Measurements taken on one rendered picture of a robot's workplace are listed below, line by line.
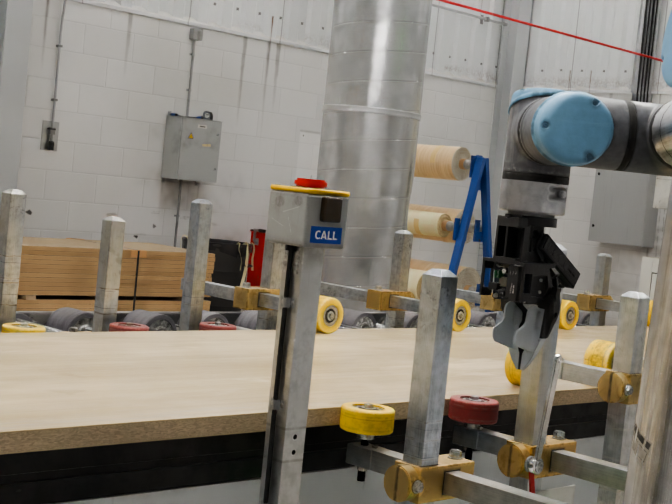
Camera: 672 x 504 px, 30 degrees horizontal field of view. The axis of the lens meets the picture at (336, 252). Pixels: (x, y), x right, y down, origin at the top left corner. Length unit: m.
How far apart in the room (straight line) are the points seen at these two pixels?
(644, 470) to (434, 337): 0.66
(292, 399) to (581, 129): 0.48
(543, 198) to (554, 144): 0.15
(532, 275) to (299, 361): 0.36
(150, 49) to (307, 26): 1.73
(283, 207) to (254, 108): 9.34
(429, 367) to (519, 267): 0.18
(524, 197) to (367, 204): 4.29
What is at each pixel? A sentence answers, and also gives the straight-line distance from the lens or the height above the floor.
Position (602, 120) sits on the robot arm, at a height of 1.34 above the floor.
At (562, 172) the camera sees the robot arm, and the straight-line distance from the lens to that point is 1.70.
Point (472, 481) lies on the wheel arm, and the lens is 1.73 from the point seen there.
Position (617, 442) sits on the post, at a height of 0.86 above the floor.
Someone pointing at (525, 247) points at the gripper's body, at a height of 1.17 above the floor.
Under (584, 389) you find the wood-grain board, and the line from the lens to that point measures 2.38.
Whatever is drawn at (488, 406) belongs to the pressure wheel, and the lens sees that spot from 2.02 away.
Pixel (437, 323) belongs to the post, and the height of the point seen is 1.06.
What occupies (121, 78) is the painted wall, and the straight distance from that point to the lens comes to 10.01.
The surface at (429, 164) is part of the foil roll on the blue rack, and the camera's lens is 9.31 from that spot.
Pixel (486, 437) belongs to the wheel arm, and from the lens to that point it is 2.03.
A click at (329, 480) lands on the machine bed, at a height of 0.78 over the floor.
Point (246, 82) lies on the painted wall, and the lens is 10.78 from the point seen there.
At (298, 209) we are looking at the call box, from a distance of 1.49.
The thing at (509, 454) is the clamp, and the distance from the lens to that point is 1.91.
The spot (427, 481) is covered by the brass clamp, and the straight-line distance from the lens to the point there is 1.73.
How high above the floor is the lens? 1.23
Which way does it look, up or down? 3 degrees down
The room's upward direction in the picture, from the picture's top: 6 degrees clockwise
